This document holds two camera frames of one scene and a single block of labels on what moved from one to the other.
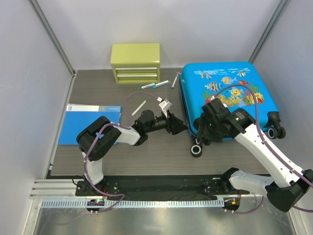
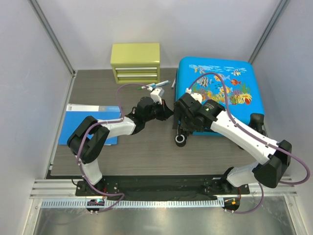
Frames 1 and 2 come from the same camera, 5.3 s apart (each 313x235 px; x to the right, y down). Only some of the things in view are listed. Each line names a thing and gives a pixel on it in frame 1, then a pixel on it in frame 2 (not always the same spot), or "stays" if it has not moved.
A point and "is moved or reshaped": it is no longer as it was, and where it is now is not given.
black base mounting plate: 160,185 stays
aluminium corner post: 57,45 stays
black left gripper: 174,126 → 166,112
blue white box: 77,116 stays
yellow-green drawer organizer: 135,63 stays
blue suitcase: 238,84 is moved or reshaped
